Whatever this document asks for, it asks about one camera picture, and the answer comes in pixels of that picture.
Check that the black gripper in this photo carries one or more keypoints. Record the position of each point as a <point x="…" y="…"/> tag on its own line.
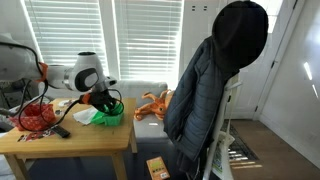
<point x="98" y="98"/>

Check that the green plastic container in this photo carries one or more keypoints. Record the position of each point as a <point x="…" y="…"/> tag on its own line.
<point x="113" y="119"/>

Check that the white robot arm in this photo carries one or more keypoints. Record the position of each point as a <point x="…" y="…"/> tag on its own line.
<point x="20" y="63"/>

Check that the white napkin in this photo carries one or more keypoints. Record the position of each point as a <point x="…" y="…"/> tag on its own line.
<point x="85" y="116"/>

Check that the light wooden table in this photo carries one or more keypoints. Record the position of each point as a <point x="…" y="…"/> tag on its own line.
<point x="90" y="136"/>

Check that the small white round item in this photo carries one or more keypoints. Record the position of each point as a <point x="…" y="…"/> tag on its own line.
<point x="64" y="103"/>

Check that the grey sofa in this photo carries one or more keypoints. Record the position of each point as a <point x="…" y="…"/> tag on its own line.
<point x="146" y="128"/>

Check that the orange plush toy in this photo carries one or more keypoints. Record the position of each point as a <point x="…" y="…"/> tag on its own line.
<point x="153" y="106"/>

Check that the black remote control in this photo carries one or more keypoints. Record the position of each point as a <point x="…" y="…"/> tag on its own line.
<point x="60" y="131"/>

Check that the dark blue rug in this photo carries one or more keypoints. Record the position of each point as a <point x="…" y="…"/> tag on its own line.
<point x="153" y="156"/>

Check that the red woven basket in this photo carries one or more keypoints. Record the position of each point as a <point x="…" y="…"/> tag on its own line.
<point x="33" y="118"/>

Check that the red printed paper sheet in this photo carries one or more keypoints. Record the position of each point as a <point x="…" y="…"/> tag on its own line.
<point x="36" y="135"/>

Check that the yellow box on floor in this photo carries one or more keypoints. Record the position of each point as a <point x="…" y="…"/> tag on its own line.
<point x="157" y="168"/>

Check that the wide white window blind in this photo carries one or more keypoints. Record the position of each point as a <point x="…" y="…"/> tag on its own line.
<point x="148" y="36"/>

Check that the narrow white window blind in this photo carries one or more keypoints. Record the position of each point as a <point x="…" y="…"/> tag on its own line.
<point x="66" y="30"/>

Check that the dark blue puffer jacket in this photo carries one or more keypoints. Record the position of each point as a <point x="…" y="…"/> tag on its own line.
<point x="196" y="106"/>

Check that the white chair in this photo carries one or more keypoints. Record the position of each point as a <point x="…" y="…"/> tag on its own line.
<point x="220" y="133"/>

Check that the white tote bag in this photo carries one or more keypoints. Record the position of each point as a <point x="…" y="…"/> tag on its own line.
<point x="221" y="156"/>

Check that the striped floor mat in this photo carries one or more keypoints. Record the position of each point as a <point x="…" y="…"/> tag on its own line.
<point x="243" y="150"/>

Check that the black hat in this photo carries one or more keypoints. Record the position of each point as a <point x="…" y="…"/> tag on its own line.
<point x="240" y="33"/>

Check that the white door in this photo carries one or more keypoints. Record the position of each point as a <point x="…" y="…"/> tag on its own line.
<point x="260" y="76"/>

